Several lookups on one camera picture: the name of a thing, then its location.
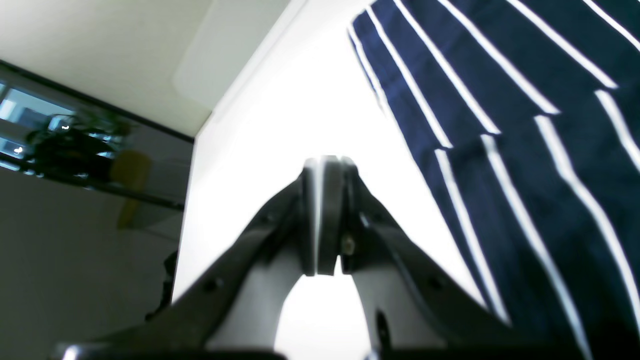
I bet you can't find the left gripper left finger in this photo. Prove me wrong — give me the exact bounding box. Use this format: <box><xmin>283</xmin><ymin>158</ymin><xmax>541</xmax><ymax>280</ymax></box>
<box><xmin>50</xmin><ymin>159</ymin><xmax>320</xmax><ymax>360</ymax></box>

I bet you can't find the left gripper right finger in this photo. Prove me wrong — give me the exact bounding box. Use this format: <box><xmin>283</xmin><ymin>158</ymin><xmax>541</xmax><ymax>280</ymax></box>
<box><xmin>320</xmin><ymin>156</ymin><xmax>582</xmax><ymax>360</ymax></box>

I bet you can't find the navy white striped T-shirt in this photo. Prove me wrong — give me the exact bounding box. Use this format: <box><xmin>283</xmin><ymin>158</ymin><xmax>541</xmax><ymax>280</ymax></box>
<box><xmin>348</xmin><ymin>0</ymin><xmax>640</xmax><ymax>360</ymax></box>

